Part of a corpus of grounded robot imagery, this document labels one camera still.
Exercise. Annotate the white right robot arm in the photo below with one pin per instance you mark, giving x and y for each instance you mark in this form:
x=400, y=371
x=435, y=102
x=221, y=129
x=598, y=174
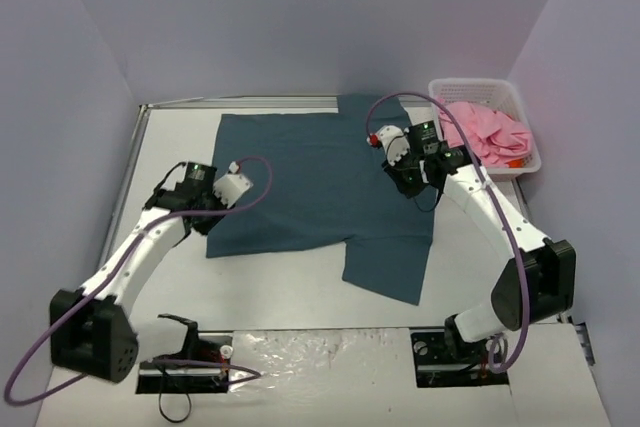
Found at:
x=538, y=278

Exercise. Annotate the white plastic basket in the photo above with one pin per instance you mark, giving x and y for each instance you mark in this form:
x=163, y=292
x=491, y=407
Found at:
x=498, y=95

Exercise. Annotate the teal blue t-shirt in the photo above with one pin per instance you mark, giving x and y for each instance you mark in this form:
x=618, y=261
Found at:
x=327, y=186

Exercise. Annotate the pink t-shirt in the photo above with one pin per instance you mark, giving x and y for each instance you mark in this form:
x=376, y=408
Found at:
x=494, y=136

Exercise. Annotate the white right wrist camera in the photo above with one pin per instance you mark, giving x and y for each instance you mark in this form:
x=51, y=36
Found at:
x=393, y=141

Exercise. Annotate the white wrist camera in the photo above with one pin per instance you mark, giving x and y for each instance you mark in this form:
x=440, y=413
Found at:
x=232, y=186
x=393, y=141

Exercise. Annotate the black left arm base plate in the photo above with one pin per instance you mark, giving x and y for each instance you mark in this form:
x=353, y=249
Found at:
x=173, y=379

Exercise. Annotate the orange garment in basket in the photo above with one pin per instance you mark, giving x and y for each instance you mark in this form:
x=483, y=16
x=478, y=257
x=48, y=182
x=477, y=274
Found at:
x=516, y=163

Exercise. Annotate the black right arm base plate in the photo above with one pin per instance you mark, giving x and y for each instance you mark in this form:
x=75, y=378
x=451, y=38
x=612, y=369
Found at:
x=436, y=367

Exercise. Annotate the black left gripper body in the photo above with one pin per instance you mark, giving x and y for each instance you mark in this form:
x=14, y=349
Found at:
x=210, y=214

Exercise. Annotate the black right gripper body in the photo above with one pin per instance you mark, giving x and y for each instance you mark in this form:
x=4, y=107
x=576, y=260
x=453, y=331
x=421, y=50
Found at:
x=400, y=175

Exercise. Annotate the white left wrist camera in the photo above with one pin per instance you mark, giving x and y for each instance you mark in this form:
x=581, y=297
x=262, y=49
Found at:
x=232, y=186

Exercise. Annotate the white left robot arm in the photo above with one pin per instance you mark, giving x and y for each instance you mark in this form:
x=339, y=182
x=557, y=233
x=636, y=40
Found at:
x=93, y=333

